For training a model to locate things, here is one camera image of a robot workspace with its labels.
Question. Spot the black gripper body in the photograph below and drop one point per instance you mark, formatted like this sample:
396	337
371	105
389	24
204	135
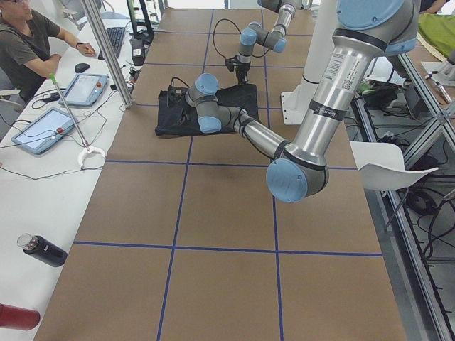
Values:
183	114
242	69

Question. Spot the black graphic t-shirt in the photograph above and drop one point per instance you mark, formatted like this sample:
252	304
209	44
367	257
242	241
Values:
208	114

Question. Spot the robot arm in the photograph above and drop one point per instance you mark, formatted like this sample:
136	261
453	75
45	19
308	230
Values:
255	34
364	30

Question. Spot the black keyboard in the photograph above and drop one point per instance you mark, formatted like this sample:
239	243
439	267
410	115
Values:
116	37

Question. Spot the blue teach pendant far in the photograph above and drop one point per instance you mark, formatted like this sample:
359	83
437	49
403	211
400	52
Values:
85	89

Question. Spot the blue teach pendant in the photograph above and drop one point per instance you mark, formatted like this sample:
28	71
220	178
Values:
85	89
44	132

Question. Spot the black computer mouse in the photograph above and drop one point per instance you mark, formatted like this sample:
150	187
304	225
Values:
81	67

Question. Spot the blue teach pendant near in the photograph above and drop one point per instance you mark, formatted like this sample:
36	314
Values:
44	132

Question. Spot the brown paper table cover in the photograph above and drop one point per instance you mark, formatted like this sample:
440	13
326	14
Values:
181	239

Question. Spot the seated person in grey shirt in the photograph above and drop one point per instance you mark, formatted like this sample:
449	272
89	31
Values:
25	50

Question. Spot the green cloth pile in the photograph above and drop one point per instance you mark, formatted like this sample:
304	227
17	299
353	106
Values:
436	34

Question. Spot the black water bottle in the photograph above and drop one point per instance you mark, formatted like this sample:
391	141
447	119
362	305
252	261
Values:
42	250

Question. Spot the red fire extinguisher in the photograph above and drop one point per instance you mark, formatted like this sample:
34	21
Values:
19	318

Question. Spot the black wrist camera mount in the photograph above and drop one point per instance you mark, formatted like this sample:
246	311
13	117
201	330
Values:
231	64

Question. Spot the aluminium frame post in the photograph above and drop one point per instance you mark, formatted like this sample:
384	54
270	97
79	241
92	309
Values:
93	15

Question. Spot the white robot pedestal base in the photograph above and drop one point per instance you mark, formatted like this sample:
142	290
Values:
295	104

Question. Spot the metal clamp ring tool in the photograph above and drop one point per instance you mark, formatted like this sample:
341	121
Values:
87	149

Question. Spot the aluminium table frame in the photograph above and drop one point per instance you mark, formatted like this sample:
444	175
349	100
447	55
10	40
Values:
416	226

